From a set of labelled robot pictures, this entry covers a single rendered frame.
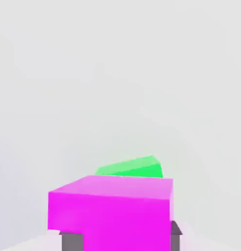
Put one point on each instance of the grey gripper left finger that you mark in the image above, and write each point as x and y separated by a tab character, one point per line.
72	242

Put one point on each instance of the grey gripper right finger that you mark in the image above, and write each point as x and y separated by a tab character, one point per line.
174	235

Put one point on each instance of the small magenta cube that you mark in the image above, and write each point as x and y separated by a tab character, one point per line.
120	215

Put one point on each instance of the small green cube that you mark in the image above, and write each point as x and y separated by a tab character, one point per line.
136	168

